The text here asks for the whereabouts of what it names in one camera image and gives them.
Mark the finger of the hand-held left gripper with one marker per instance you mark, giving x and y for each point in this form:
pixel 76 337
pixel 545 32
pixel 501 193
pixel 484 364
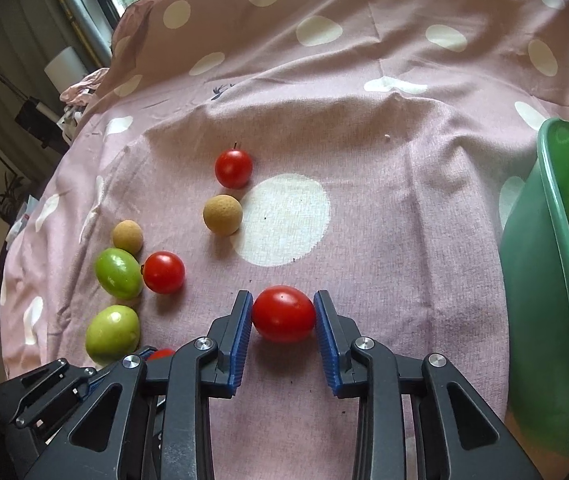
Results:
pixel 49 372
pixel 72 390

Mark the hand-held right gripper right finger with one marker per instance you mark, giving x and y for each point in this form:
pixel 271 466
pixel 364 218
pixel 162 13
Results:
pixel 325 342

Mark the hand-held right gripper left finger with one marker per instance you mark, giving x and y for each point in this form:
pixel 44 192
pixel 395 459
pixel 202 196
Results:
pixel 241 342

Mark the green jujube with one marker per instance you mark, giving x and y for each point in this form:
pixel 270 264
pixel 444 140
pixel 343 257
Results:
pixel 113 334
pixel 117 273

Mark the red cherry tomato with stem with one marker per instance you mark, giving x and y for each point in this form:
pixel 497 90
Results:
pixel 234 168

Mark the green plastic bowl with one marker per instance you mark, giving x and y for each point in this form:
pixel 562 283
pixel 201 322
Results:
pixel 539 285

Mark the tan longan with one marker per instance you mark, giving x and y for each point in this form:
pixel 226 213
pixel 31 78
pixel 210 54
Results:
pixel 222 214
pixel 127 236

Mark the white plastic bag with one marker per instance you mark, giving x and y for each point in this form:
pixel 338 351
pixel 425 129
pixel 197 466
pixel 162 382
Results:
pixel 23 212

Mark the pink polka dot blanket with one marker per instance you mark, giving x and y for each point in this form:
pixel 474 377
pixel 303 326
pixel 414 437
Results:
pixel 364 135

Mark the black stand with screen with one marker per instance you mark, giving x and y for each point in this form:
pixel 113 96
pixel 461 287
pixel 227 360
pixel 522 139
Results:
pixel 32 112

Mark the pink floral cloth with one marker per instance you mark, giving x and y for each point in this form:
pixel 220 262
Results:
pixel 82 94

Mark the white cylinder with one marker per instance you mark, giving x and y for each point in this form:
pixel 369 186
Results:
pixel 64 69

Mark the grey metal pipe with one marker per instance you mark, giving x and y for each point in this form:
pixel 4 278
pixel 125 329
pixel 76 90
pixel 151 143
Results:
pixel 80 15

